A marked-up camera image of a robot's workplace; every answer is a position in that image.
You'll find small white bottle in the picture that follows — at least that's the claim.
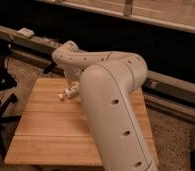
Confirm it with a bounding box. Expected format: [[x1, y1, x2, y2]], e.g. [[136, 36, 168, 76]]
[[58, 82, 79, 100]]

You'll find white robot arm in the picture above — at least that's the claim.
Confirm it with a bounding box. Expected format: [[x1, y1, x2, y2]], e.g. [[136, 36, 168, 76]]
[[51, 41, 158, 171]]

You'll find wooden table board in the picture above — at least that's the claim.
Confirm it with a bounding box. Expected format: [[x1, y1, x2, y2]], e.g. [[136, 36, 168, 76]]
[[4, 77, 160, 168]]

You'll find small white box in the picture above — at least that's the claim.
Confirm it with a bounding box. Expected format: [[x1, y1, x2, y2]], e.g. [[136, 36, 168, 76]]
[[18, 28, 35, 38]]

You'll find long grey metal rail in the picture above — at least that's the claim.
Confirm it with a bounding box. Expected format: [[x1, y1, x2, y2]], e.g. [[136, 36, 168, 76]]
[[0, 25, 195, 124]]

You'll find black stand frame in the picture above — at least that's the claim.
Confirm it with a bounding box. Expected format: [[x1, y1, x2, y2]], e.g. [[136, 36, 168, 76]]
[[0, 54, 21, 158]]

